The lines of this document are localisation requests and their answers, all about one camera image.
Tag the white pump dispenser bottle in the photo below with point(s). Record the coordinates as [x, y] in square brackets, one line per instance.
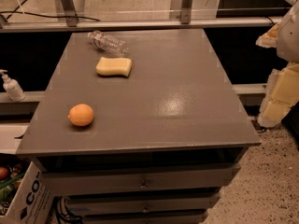
[12, 87]

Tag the yellow sponge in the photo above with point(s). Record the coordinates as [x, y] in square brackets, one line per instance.
[114, 67]

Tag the red apple in box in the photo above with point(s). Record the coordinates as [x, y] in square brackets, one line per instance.
[3, 173]

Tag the metal frame rail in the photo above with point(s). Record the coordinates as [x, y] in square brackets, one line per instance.
[81, 26]

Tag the orange fruit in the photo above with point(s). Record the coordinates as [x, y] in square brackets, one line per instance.
[81, 115]

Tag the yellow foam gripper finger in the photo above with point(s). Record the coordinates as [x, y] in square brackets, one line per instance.
[268, 39]
[281, 94]

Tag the white cardboard box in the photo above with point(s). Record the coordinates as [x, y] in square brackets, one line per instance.
[32, 201]

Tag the grey drawer cabinet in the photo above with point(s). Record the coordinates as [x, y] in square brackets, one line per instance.
[163, 140]

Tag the clear plastic water bottle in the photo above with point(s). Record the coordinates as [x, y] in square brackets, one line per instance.
[108, 43]

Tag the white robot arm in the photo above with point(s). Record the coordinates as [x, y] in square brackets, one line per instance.
[288, 36]

